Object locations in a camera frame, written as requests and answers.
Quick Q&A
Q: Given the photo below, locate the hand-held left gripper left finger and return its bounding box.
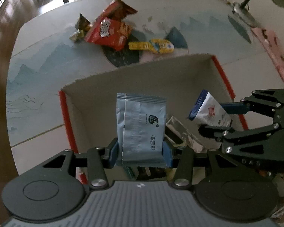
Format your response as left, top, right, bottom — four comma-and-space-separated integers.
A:
41, 137, 120, 190

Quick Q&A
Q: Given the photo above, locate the yellow and blue snack packet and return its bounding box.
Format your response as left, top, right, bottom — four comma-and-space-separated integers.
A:
149, 38, 175, 54

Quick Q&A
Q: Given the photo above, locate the mountain print table cover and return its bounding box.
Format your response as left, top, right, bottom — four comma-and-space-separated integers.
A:
6, 0, 284, 147

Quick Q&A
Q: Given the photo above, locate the large red snack bag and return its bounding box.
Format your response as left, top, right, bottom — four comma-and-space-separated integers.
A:
84, 18, 133, 51

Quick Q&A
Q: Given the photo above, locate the cardboard box with red sides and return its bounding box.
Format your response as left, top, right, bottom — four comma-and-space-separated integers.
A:
59, 54, 249, 185

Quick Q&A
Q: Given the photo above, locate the white snack packet blue edge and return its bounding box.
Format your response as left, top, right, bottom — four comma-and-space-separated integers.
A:
188, 89, 233, 127

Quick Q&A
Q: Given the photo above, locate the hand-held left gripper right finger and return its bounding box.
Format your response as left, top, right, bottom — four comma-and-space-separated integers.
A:
162, 141, 232, 190

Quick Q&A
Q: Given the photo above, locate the black and white snack packet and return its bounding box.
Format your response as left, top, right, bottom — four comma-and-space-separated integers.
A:
166, 116, 204, 153

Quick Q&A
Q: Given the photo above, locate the brown-red snack bag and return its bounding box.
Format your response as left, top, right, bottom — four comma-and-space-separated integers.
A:
96, 0, 138, 23

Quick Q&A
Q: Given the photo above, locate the grey-blue snack packet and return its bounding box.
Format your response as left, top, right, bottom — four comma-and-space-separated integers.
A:
116, 92, 167, 169

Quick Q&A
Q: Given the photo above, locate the small gold snack packet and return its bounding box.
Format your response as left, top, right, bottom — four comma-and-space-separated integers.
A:
69, 29, 86, 42

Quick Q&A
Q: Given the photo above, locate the dark triangular snack packet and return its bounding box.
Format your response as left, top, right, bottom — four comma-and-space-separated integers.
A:
76, 13, 92, 32

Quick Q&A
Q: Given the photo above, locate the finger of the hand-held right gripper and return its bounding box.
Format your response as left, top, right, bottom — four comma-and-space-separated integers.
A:
221, 89, 284, 124
197, 122, 284, 155

